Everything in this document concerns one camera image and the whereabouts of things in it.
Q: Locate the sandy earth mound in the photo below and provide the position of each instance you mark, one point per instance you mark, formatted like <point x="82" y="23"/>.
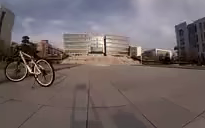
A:
<point x="100" y="60"/>

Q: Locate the pale glass-fronted building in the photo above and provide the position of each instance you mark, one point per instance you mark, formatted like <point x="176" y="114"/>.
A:
<point x="80" y="43"/>

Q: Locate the small pale building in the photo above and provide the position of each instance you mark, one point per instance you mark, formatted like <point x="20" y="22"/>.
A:
<point x="135" y="51"/>

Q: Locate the grey concrete slab pavement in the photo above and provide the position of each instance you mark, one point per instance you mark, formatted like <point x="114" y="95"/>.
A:
<point x="123" y="93"/>

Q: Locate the low pale building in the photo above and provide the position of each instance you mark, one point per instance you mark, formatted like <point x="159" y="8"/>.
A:
<point x="156" y="53"/>

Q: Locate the brown building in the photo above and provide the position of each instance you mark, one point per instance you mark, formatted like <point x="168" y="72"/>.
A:
<point x="46" y="50"/>

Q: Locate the white bicycle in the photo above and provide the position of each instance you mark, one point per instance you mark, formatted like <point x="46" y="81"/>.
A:
<point x="25" y="59"/>

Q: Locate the tree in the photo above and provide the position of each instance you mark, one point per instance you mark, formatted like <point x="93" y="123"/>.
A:
<point x="26" y="45"/>

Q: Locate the grey multi-storey building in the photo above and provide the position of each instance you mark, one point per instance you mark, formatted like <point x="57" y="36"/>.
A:
<point x="198" y="38"/>

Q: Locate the tall grey building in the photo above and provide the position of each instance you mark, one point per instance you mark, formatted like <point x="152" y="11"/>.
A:
<point x="3" y="30"/>

